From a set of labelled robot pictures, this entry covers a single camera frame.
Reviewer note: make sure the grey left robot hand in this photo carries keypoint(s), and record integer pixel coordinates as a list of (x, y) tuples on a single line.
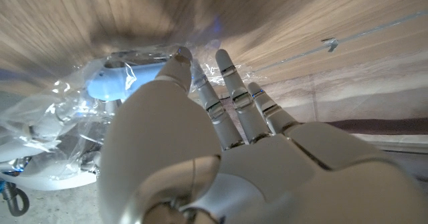
[(261, 177)]

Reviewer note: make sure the small blue toy camera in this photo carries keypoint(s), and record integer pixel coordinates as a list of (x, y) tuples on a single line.
[(123, 82)]

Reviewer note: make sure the clear cellophane sheet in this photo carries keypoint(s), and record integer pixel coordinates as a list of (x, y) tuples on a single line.
[(60, 123)]

